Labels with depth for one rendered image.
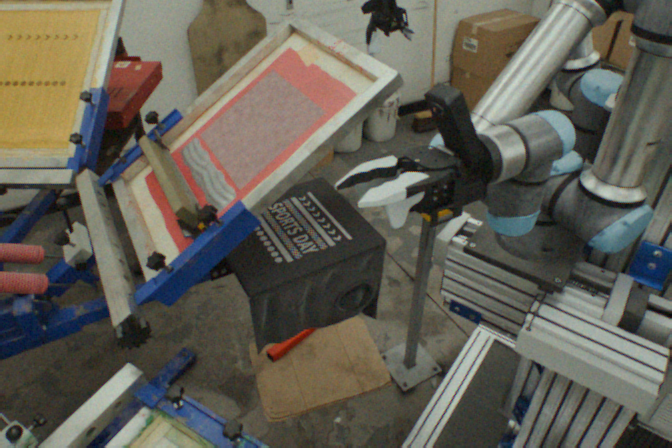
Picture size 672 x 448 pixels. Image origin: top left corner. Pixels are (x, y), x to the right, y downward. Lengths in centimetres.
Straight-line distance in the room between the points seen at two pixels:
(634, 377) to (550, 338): 16
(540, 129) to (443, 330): 200
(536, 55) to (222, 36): 276
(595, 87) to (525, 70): 65
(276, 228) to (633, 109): 113
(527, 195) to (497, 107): 17
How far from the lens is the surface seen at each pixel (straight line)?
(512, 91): 88
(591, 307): 122
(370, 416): 234
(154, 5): 335
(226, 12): 343
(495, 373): 229
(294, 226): 169
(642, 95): 93
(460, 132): 62
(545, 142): 74
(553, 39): 90
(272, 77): 156
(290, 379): 241
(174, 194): 128
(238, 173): 135
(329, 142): 119
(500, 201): 80
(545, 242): 118
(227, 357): 255
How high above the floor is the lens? 201
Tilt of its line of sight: 35 degrees down
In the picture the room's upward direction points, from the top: straight up
